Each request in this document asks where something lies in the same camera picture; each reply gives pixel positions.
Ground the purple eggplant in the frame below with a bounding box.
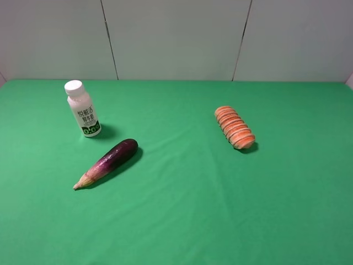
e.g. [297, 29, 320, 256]
[73, 139, 138, 190]

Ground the orange striped sliced bread roll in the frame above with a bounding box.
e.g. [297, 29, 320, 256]
[215, 106, 255, 150]

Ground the white milk bottle green label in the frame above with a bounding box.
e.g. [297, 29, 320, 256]
[64, 80, 101, 137]

